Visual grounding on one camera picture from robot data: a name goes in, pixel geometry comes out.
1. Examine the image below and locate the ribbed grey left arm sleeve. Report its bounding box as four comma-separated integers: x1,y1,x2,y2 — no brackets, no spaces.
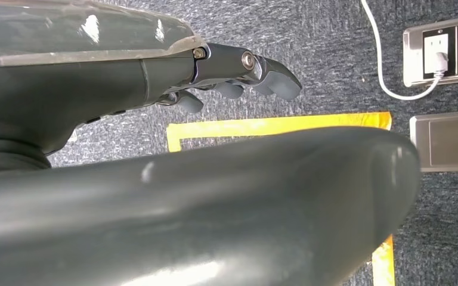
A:
0,139,52,177

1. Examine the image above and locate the yellow floor tape outline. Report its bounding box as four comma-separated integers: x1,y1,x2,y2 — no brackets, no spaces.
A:
166,111,397,286

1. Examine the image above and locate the open metal floor socket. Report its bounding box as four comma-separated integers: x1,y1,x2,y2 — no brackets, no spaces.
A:
402,15,458,88

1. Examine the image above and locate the white power cable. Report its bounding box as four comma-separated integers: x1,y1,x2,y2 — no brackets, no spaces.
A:
360,0,444,102

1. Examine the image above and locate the closed metal floor socket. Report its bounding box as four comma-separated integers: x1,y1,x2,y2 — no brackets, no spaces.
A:
409,110,458,173

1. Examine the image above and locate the white power plug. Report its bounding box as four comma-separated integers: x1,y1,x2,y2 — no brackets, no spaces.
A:
431,51,450,75

